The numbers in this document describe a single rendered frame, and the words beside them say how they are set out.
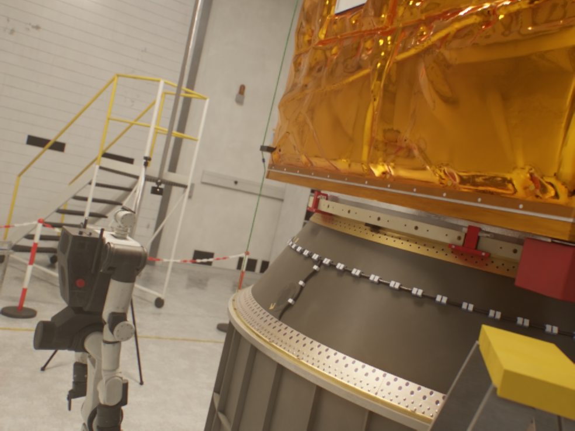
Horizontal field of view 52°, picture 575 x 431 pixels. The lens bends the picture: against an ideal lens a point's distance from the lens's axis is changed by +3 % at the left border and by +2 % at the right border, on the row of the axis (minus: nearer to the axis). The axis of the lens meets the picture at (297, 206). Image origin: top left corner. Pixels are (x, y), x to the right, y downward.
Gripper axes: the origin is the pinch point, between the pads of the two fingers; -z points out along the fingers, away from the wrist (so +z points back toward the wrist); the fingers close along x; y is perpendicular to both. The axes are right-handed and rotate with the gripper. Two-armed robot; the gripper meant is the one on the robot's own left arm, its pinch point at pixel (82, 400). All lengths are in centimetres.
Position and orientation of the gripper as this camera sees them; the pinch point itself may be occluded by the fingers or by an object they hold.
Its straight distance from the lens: 298.1
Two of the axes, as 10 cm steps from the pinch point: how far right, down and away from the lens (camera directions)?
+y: -5.3, -1.5, 8.3
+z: 0.6, -9.9, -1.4
